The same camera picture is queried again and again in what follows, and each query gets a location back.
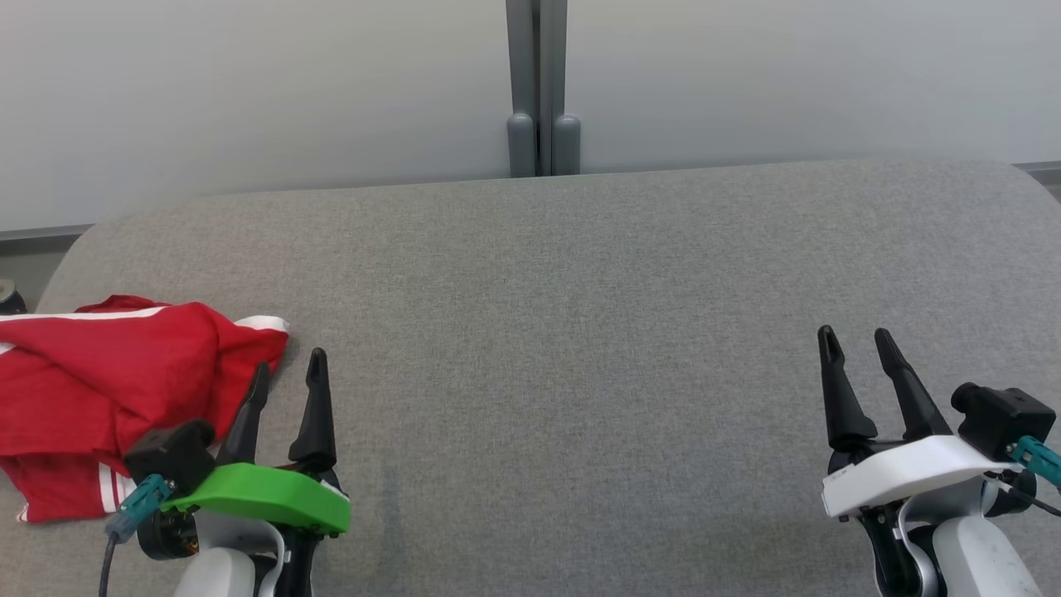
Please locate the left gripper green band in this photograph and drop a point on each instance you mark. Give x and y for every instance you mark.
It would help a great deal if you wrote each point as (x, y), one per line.
(265, 496)

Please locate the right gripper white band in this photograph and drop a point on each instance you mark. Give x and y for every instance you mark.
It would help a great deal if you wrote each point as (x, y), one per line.
(903, 468)

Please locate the stack of red jerseys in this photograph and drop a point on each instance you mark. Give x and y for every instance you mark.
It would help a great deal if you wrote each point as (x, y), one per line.
(124, 365)

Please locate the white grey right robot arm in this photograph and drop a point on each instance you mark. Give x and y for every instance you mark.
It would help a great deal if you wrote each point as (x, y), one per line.
(986, 555)

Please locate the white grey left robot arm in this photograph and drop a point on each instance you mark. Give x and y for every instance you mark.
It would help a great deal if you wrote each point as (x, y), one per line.
(220, 572)

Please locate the black caster foot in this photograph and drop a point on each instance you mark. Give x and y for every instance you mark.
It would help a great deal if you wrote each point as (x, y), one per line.
(10, 298)

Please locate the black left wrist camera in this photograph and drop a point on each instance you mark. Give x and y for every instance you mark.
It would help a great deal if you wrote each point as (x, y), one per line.
(170, 454)

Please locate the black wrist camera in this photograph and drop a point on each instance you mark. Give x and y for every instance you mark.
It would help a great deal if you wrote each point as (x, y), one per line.
(170, 454)
(1003, 419)

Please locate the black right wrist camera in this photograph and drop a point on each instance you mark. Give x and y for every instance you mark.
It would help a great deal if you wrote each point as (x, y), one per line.
(1003, 419)

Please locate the grey metal door frame post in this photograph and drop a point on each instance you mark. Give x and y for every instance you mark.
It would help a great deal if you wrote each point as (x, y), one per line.
(522, 83)

